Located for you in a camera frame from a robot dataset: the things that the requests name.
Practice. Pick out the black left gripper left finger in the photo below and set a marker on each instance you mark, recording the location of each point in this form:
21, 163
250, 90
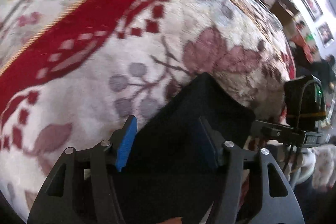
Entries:
80, 187

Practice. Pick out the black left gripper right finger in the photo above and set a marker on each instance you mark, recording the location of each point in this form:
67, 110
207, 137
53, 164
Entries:
253, 188

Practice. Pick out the black pants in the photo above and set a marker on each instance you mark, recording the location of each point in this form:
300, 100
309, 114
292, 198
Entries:
166, 174

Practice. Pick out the red white floral blanket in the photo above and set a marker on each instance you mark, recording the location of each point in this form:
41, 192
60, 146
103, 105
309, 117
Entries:
79, 77

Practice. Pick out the framed wall picture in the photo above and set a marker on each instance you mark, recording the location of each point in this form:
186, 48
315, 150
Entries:
313, 9

